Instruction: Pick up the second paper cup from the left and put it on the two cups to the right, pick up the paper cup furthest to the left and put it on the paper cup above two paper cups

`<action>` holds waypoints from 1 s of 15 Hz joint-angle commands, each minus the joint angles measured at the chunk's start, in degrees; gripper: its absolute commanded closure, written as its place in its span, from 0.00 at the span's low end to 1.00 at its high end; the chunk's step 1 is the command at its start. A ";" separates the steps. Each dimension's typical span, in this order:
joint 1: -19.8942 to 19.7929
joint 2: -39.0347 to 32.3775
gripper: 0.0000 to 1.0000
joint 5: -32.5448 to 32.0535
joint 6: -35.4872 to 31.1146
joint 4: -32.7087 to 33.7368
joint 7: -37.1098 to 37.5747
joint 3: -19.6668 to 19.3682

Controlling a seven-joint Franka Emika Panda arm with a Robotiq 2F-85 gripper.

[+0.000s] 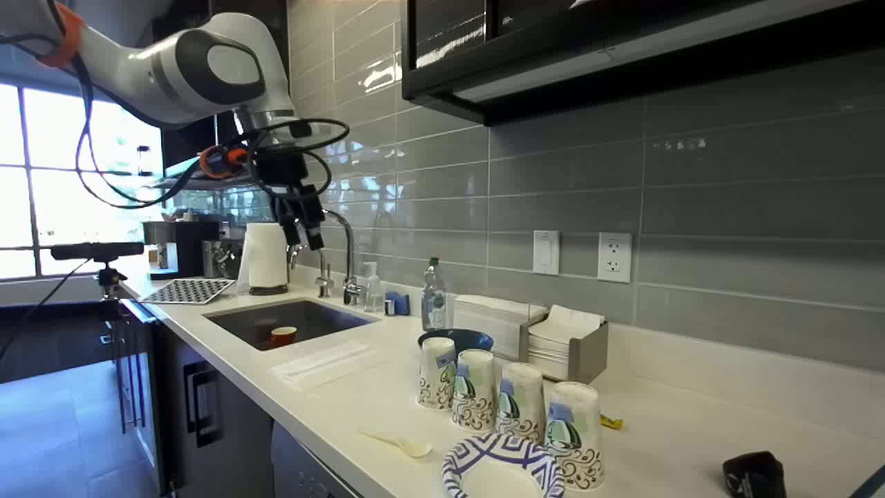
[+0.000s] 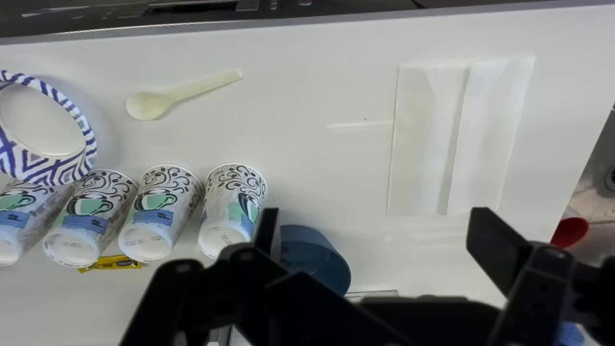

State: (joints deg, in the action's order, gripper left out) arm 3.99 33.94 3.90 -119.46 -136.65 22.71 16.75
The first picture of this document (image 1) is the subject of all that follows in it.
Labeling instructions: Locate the napkin holder with napkins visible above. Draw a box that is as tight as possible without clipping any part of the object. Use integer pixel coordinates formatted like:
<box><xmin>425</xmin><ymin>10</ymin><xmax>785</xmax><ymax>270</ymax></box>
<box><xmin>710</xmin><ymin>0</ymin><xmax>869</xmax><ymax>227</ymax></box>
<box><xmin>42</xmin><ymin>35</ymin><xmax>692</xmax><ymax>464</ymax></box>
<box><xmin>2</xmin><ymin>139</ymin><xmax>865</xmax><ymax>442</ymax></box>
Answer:
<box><xmin>450</xmin><ymin>294</ymin><xmax>610</xmax><ymax>384</ymax></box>

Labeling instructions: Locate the clear water bottle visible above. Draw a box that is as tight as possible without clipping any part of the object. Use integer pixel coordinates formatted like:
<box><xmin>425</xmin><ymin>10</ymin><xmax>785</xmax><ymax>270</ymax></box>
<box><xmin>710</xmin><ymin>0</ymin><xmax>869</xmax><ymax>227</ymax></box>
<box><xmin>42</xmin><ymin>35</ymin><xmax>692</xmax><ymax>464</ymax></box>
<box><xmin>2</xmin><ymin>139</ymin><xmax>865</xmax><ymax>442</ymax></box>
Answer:
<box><xmin>420</xmin><ymin>258</ymin><xmax>446</xmax><ymax>328</ymax></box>

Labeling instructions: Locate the blue cable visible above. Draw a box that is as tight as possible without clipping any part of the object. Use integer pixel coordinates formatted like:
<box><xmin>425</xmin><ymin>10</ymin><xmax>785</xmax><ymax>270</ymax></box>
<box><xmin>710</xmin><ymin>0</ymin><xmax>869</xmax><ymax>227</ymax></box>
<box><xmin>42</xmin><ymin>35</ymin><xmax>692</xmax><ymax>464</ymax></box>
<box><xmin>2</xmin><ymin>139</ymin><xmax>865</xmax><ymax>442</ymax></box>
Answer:
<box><xmin>848</xmin><ymin>461</ymin><xmax>885</xmax><ymax>498</ymax></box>

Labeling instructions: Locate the white wall outlet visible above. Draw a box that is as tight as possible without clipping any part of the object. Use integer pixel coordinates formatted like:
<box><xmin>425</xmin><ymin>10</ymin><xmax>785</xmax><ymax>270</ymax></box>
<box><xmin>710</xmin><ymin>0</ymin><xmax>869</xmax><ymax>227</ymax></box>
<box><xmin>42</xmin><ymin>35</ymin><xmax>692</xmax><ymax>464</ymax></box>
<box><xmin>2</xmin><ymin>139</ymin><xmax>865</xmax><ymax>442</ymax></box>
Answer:
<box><xmin>597</xmin><ymin>231</ymin><xmax>633</xmax><ymax>281</ymax></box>

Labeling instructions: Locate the dish drying mat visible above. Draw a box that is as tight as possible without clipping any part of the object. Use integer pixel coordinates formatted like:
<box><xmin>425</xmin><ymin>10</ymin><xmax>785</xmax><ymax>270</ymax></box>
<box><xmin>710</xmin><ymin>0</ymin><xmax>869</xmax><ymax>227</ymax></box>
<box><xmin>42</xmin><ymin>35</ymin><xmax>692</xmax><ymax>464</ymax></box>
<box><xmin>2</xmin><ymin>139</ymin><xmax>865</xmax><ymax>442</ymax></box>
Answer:
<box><xmin>144</xmin><ymin>276</ymin><xmax>233</xmax><ymax>305</ymax></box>

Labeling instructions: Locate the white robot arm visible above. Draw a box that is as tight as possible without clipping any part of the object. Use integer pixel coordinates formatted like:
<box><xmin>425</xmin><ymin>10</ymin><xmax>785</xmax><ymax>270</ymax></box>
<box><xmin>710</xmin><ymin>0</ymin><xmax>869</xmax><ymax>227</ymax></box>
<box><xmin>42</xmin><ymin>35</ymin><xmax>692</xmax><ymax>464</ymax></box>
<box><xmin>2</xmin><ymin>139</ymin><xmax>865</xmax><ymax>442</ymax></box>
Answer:
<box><xmin>0</xmin><ymin>0</ymin><xmax>324</xmax><ymax>249</ymax></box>

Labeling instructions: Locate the chrome sink faucet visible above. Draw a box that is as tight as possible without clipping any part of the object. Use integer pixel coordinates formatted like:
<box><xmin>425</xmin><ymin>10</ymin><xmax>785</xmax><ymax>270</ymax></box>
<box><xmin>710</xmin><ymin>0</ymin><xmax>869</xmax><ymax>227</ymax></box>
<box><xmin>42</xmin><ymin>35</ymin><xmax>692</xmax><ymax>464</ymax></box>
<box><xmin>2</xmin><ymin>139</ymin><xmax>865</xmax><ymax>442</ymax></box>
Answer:
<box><xmin>316</xmin><ymin>211</ymin><xmax>362</xmax><ymax>307</ymax></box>

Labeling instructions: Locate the dark upper cabinet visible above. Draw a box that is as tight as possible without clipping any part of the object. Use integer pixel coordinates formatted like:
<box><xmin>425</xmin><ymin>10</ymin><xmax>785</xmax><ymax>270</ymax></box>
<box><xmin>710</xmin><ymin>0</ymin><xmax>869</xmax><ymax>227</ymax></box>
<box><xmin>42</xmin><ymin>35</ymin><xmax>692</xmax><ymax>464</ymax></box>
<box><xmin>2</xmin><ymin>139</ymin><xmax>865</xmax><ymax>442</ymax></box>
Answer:
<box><xmin>402</xmin><ymin>0</ymin><xmax>885</xmax><ymax>125</ymax></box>

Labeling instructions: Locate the black small object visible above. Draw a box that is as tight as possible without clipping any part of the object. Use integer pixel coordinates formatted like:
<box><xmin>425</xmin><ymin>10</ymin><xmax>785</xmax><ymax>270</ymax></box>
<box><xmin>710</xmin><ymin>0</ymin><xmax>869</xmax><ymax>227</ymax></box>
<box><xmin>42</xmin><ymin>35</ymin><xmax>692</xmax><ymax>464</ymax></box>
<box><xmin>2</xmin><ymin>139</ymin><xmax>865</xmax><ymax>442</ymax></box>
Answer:
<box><xmin>722</xmin><ymin>451</ymin><xmax>785</xmax><ymax>498</ymax></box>

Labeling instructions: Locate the blue bowl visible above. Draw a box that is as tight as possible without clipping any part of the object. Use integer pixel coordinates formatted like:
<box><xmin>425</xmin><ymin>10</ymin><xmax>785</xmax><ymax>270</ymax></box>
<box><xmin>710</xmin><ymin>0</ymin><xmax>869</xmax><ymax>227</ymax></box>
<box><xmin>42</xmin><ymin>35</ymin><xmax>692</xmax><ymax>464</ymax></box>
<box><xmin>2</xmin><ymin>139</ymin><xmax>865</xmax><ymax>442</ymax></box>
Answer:
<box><xmin>417</xmin><ymin>328</ymin><xmax>496</xmax><ymax>350</ymax></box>

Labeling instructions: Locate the yellow small item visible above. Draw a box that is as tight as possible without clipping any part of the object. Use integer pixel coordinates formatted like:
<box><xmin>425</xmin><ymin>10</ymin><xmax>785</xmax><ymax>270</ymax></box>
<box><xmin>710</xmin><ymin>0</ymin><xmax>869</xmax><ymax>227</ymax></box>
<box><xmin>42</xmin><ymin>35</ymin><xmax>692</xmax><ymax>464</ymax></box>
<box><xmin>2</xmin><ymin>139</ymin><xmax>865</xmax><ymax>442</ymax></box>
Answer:
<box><xmin>601</xmin><ymin>415</ymin><xmax>623</xmax><ymax>431</ymax></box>

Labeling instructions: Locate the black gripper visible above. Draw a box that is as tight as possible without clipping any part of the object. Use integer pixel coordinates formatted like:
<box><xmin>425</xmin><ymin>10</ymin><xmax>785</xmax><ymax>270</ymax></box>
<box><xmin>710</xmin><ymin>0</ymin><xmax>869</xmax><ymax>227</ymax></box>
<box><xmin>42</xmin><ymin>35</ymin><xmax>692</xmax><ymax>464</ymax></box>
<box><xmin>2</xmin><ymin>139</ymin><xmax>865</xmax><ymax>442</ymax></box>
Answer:
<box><xmin>258</xmin><ymin>146</ymin><xmax>324</xmax><ymax>252</ymax></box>

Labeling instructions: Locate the blue patterned paper plate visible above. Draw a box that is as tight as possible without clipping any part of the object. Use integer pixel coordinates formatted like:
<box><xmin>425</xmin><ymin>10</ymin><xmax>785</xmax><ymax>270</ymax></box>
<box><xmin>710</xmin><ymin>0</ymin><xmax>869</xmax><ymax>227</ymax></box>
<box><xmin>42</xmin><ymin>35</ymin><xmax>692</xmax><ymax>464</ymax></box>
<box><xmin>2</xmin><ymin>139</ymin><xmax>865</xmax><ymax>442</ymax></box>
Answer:
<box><xmin>443</xmin><ymin>435</ymin><xmax>563</xmax><ymax>498</ymax></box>

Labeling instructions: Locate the patterned paper cup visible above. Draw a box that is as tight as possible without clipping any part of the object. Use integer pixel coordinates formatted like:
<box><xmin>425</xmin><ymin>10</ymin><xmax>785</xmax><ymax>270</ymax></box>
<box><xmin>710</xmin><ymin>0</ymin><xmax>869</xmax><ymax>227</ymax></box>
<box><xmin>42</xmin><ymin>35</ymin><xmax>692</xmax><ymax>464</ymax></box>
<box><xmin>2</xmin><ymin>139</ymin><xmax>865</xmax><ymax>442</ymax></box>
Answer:
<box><xmin>496</xmin><ymin>361</ymin><xmax>544</xmax><ymax>442</ymax></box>
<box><xmin>417</xmin><ymin>337</ymin><xmax>456</xmax><ymax>408</ymax></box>
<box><xmin>450</xmin><ymin>348</ymin><xmax>496</xmax><ymax>431</ymax></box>
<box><xmin>544</xmin><ymin>381</ymin><xmax>606</xmax><ymax>493</ymax></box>

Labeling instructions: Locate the white light switch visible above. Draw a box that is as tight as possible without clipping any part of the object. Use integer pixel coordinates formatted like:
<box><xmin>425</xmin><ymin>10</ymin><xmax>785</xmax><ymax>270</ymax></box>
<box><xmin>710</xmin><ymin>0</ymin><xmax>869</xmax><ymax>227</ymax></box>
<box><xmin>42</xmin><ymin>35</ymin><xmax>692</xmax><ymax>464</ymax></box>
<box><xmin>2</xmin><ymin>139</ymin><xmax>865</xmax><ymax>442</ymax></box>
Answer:
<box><xmin>530</xmin><ymin>230</ymin><xmax>558</xmax><ymax>273</ymax></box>

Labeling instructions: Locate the white plastic spoon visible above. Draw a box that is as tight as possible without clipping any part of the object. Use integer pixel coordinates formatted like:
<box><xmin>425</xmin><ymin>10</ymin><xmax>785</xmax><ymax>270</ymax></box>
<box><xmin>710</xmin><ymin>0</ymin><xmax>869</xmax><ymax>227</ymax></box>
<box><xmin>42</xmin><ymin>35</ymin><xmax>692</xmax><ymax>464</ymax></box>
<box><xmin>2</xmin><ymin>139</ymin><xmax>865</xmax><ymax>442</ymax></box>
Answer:
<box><xmin>362</xmin><ymin>431</ymin><xmax>435</xmax><ymax>460</ymax></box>

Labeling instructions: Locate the camera on tripod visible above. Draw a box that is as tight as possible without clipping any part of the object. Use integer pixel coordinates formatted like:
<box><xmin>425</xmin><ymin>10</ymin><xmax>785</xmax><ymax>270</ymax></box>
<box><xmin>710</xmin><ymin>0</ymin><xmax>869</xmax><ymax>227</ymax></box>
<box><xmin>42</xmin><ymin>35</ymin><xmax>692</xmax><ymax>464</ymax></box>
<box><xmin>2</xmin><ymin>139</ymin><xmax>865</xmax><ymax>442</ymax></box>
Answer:
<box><xmin>49</xmin><ymin>241</ymin><xmax>140</xmax><ymax>431</ymax></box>

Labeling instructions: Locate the coffee machine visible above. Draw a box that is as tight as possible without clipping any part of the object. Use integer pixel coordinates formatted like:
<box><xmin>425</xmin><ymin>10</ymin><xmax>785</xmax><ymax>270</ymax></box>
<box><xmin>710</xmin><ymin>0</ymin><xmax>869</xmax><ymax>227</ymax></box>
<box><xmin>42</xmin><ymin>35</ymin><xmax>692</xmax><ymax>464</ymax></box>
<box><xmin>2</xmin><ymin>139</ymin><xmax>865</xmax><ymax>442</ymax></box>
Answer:
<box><xmin>144</xmin><ymin>218</ymin><xmax>241</xmax><ymax>278</ymax></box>

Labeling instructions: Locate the blue sponge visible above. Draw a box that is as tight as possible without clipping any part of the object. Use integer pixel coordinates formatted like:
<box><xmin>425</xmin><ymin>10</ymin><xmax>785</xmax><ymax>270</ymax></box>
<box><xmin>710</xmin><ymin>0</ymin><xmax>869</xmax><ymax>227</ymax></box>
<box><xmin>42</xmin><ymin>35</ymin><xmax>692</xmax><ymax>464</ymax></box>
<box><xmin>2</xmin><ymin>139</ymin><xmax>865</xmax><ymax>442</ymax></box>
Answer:
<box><xmin>385</xmin><ymin>291</ymin><xmax>411</xmax><ymax>314</ymax></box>

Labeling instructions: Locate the red cup in sink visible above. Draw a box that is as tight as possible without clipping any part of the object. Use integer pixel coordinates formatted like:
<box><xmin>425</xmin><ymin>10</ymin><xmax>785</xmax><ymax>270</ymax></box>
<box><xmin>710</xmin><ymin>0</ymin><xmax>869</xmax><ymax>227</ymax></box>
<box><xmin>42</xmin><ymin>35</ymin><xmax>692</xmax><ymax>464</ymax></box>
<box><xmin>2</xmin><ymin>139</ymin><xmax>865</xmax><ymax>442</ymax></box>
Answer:
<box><xmin>267</xmin><ymin>325</ymin><xmax>299</xmax><ymax>345</ymax></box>

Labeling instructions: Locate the kitchen sink basin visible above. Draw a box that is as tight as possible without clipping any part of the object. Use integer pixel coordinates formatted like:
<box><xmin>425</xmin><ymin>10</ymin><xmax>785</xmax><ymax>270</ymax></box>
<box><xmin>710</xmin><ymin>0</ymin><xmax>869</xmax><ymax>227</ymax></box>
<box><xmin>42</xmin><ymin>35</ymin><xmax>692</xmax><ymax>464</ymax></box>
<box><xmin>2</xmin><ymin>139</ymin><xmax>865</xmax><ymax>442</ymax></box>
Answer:
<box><xmin>207</xmin><ymin>298</ymin><xmax>366</xmax><ymax>350</ymax></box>

